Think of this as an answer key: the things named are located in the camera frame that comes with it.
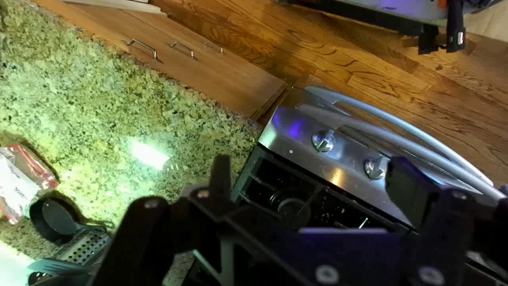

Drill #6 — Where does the wooden base cabinet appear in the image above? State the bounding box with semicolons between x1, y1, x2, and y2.
30;0;292;121

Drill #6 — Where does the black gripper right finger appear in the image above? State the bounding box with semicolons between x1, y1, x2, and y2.
406;188;481;286

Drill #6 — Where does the stainless steel stove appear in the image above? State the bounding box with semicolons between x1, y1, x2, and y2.
181;85;508;286

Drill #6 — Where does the metal grater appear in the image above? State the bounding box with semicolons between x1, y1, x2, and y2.
27;226;114;286

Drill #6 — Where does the black metal stand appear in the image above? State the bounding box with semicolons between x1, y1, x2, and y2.
278;0;470;56

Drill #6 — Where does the round metal stove knob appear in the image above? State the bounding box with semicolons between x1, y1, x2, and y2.
362;156;387;181
309;127;338;156

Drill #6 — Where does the red and white packet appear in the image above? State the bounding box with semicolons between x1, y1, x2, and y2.
0;142;60;226

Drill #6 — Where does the white flat panel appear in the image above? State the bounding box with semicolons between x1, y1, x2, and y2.
62;0;167;16

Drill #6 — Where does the black round lid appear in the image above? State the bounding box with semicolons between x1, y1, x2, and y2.
28;191;84;247

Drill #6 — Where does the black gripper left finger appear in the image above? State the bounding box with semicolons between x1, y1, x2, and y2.
89;196;184;286

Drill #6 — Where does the metal base cabinet handle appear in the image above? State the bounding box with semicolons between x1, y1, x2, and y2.
167;40;198;61
125;37;162;61

